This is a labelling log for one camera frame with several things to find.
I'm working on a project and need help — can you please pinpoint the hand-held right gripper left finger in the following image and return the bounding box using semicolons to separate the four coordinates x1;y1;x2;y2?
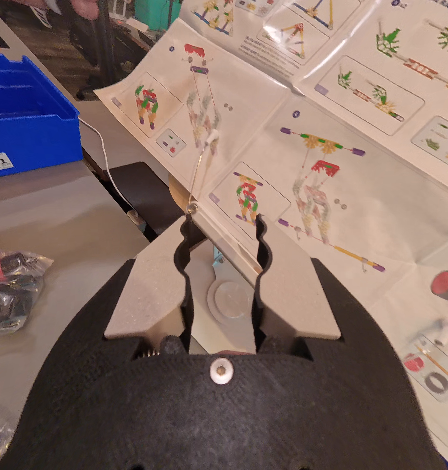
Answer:
104;214;194;341

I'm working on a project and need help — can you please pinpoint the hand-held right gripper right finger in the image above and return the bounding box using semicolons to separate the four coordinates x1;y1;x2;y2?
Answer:
253;214;342;341

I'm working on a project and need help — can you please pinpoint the white stand with wooden board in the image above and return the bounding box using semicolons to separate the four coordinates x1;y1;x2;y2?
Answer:
168;129;448;355

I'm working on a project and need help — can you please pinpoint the toy instruction sheet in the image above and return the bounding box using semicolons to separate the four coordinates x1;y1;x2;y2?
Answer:
94;0;448;459

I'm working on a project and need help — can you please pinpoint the clear bag of red wheels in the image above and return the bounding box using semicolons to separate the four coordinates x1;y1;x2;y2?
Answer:
0;237;54;335

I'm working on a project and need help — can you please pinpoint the blue plastic bin with tag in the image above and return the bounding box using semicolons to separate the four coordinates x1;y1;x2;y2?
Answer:
0;52;81;180

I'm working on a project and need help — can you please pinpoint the white cable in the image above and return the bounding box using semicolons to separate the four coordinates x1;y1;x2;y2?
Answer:
78;117;147;226

